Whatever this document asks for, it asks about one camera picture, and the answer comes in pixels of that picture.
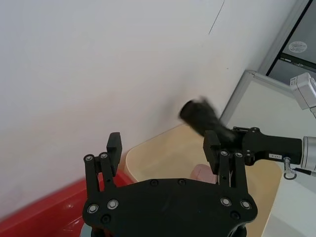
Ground thin dark right wrist cable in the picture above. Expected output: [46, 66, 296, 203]
[283, 157, 316, 180]

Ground round white sticker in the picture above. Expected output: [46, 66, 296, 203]
[287, 40, 308, 54]

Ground red plastic bin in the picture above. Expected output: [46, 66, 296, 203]
[0, 170, 131, 237]

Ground cream plastic bin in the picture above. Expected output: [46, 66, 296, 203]
[124, 123, 283, 237]

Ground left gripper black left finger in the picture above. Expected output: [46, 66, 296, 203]
[83, 132, 122, 198]

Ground dark glass window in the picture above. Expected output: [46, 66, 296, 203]
[256, 0, 316, 86]

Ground grey framed white partition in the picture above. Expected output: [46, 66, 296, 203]
[220, 70, 316, 149]

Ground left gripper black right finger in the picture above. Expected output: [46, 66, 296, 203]
[203, 130, 250, 197]

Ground clear jar with pink cap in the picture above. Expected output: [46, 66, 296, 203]
[191, 163, 219, 185]

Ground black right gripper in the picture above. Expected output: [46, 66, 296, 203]
[233, 126, 303, 166]

